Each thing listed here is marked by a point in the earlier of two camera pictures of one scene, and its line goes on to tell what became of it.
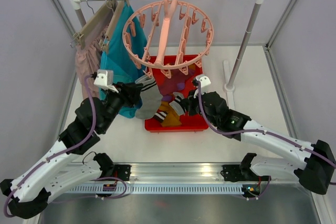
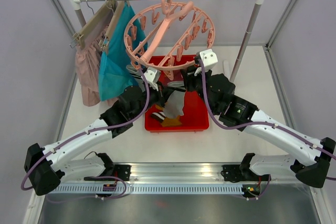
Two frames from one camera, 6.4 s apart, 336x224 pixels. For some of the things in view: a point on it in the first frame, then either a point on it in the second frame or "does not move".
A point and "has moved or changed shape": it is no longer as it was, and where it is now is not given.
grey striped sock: [176, 104] has moved or changed shape
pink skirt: [87, 58] does not move
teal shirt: [126, 55] does not move
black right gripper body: [193, 105] -> [193, 82]
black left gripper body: [116, 101] -> [156, 97]
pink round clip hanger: [149, 66] has moved or changed shape
